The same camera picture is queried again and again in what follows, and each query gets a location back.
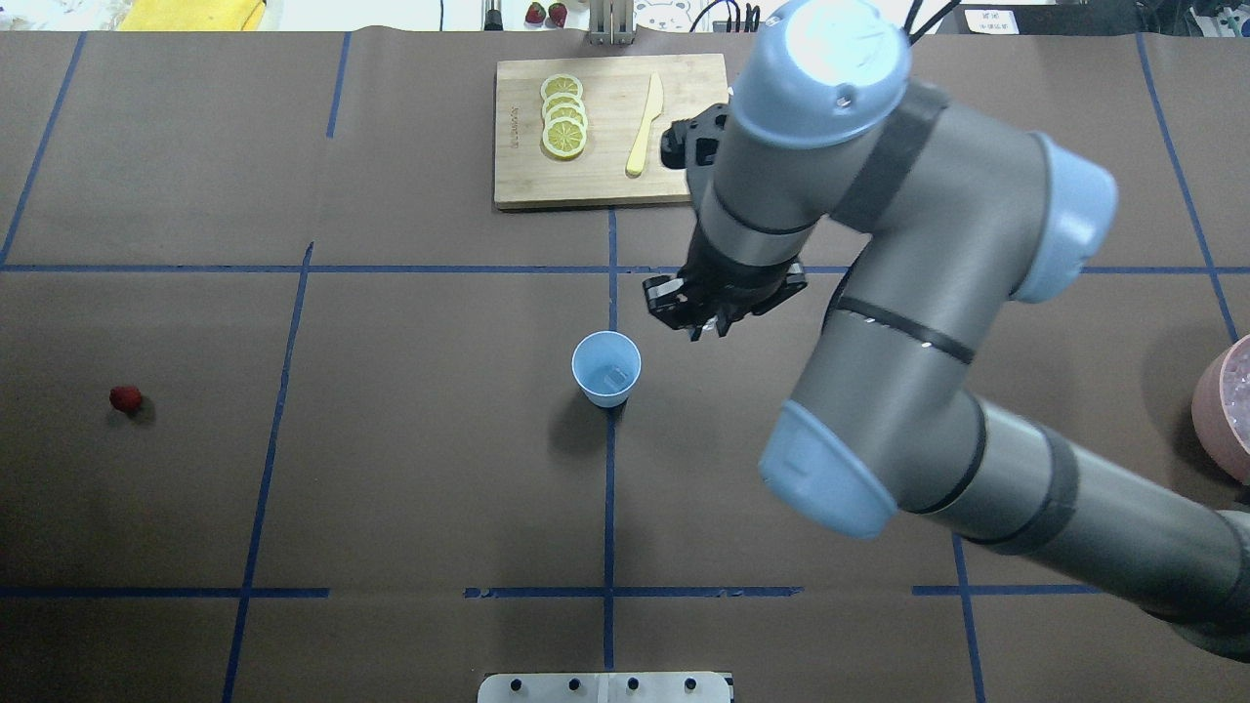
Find clear ice cubes pile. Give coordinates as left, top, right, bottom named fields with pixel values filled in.
left=1220, top=335, right=1249, bottom=454

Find light blue plastic cup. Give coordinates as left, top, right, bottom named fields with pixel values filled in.
left=570, top=330, right=643, bottom=409

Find red strawberry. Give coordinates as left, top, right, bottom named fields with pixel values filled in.
left=108, top=387, right=144, bottom=415

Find pink bowl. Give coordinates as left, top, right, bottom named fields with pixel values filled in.
left=1190, top=336, right=1249, bottom=484

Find yellow plastic knife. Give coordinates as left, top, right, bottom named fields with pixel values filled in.
left=624, top=71, right=664, bottom=179

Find yellow cloth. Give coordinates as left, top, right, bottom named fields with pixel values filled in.
left=119, top=0, right=268, bottom=33

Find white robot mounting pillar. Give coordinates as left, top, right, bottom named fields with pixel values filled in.
left=478, top=670, right=735, bottom=702

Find ice cube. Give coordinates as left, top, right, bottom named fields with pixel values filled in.
left=604, top=365, right=635, bottom=393

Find strawberries on side table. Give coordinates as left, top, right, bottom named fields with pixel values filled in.
left=523, top=1, right=568, bottom=28

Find lemon slices row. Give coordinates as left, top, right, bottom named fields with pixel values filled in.
left=540, top=74, right=589, bottom=161

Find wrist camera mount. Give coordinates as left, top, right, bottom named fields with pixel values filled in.
left=659, top=103, right=730, bottom=173

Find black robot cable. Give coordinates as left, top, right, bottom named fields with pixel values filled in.
left=903, top=0, right=963, bottom=44

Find wooden cutting board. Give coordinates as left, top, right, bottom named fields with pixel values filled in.
left=494, top=54, right=729, bottom=211

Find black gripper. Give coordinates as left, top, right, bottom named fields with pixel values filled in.
left=643, top=244, right=808, bottom=341

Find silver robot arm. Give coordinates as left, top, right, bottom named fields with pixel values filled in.
left=644, top=1, right=1248, bottom=662

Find aluminium frame post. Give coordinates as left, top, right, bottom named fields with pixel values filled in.
left=588, top=0, right=638, bottom=46

